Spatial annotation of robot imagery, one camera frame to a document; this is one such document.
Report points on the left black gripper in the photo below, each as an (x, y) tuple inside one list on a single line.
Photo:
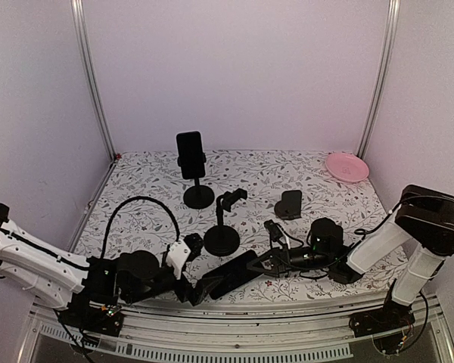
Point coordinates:
[(199, 293)]

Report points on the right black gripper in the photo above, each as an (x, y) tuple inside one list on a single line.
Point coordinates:
[(278, 255)]

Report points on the black phone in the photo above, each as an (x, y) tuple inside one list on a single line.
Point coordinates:
[(232, 275), (191, 159)]

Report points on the black phone stand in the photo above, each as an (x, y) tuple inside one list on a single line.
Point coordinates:
[(222, 240), (198, 196)]

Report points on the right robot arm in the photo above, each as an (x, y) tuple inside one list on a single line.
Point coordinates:
[(422, 215)]

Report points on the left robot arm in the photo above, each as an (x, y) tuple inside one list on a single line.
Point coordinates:
[(57, 276)]

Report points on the small black charging stand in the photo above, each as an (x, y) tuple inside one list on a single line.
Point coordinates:
[(290, 205)]

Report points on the floral table mat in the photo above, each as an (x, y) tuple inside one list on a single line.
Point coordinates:
[(142, 208)]

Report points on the pink plate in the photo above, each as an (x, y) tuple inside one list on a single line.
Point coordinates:
[(346, 167)]

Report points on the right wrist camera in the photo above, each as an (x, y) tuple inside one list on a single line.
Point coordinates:
[(277, 235)]

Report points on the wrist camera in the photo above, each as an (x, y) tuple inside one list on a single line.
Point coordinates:
[(181, 252), (277, 235)]

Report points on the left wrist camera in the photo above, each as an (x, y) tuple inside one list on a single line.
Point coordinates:
[(181, 252)]

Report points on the front aluminium rail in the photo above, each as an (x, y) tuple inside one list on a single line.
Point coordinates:
[(303, 331)]

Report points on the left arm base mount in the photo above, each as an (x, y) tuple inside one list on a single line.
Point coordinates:
[(81, 315)]

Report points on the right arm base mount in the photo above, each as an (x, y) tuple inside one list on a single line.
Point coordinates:
[(390, 316)]

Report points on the right aluminium frame post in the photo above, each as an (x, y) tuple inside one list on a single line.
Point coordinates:
[(381, 78)]

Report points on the aluminium frame post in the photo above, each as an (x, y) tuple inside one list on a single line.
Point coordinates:
[(381, 78), (79, 20)]

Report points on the left aluminium frame post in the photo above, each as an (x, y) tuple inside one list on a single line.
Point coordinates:
[(79, 20)]

